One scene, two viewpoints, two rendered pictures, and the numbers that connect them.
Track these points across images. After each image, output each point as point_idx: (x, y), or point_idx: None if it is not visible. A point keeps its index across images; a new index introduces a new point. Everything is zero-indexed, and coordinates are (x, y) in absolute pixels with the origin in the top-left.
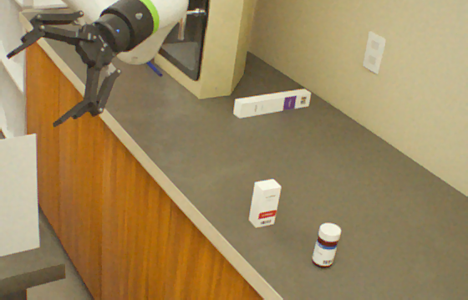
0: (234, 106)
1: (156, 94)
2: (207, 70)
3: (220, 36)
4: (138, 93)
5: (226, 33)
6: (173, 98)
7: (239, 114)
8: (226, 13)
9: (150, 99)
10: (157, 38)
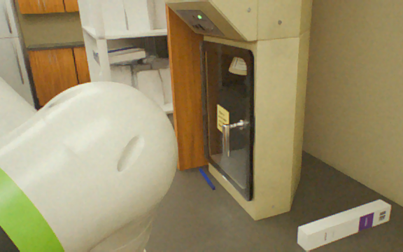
0: (297, 235)
1: (207, 217)
2: (261, 189)
3: (271, 150)
4: (187, 216)
5: (278, 145)
6: (225, 221)
7: (306, 247)
8: (276, 122)
9: (199, 226)
10: (115, 244)
